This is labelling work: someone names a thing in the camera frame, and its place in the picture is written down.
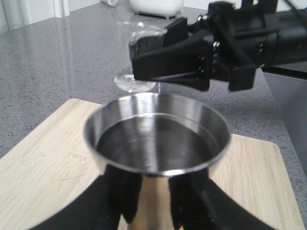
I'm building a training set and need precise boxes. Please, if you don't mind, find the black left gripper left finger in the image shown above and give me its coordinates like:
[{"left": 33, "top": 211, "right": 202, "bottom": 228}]
[{"left": 33, "top": 166, "right": 142, "bottom": 230}]

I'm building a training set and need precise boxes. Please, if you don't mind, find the clear glass beaker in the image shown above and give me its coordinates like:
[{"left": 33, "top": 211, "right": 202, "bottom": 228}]
[{"left": 114, "top": 17, "right": 167, "bottom": 93}]

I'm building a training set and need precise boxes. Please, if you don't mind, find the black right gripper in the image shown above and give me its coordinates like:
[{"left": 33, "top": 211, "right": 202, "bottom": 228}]
[{"left": 132, "top": 0, "right": 280, "bottom": 92}]

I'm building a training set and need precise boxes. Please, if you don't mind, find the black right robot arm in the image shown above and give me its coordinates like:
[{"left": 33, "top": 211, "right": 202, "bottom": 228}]
[{"left": 129, "top": 0, "right": 307, "bottom": 91}]

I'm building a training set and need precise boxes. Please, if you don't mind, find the steel double jigger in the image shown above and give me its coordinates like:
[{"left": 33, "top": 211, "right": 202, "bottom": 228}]
[{"left": 84, "top": 93, "right": 231, "bottom": 230}]

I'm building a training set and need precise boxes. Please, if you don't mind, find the wooden cutting board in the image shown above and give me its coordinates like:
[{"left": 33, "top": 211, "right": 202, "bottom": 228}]
[{"left": 0, "top": 99, "right": 305, "bottom": 230}]

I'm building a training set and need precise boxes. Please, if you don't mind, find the white kitchen appliance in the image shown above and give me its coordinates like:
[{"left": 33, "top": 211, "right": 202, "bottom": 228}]
[{"left": 129, "top": 0, "right": 185, "bottom": 18}]

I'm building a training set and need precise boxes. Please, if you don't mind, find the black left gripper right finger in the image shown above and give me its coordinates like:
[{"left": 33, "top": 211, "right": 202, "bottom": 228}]
[{"left": 167, "top": 169, "right": 262, "bottom": 230}]

